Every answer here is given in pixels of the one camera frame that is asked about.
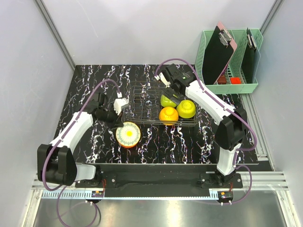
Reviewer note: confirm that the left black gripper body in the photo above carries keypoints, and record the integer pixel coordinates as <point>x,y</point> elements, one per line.
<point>109,117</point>

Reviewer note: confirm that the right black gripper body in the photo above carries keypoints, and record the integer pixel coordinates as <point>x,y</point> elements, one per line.
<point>169,91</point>

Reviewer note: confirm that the white green bowl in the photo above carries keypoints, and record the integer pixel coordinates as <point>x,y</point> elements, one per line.
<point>165,102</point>

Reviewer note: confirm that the green striped bowl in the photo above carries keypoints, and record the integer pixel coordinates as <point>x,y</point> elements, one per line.
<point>130,131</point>

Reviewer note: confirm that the yellow bowl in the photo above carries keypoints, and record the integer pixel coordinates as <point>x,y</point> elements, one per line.
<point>186,109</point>

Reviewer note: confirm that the orange bowl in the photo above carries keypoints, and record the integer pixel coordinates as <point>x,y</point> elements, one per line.
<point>168,116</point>
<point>128,143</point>

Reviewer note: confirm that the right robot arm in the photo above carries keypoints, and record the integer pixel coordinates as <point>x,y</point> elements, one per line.
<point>230,121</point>

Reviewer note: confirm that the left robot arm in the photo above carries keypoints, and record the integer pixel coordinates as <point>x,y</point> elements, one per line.
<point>55,161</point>

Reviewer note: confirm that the brown block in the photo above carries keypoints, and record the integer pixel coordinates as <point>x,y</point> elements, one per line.
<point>222,80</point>

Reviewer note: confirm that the green plastic file organizer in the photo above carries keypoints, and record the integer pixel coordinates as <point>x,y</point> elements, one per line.
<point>234,68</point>

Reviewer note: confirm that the red block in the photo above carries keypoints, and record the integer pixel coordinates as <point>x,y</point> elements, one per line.
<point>235,80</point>

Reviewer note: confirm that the black pink clipboard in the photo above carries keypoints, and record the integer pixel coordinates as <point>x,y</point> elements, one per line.
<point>218,54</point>

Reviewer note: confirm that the dark green clipboard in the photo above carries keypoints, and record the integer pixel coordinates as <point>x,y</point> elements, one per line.
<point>250,59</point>

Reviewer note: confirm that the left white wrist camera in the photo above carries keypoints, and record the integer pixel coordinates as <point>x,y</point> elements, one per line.
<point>120,103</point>

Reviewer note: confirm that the wire dish rack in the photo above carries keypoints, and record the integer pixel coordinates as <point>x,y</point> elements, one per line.
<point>145,107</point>

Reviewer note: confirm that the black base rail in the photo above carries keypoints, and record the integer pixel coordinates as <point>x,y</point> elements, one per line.
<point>161,181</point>

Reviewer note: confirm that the white slotted cable duct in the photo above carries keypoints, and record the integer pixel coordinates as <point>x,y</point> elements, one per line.
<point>73,194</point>

